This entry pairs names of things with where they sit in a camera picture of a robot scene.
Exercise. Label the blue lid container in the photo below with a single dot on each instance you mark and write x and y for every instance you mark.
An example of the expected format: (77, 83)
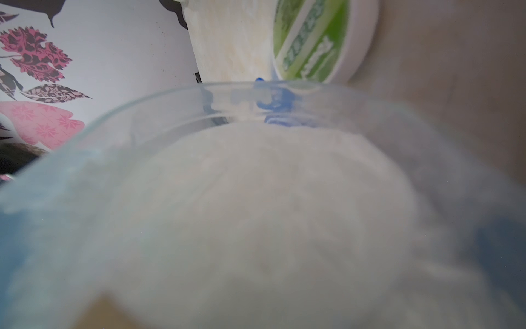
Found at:
(469, 268)

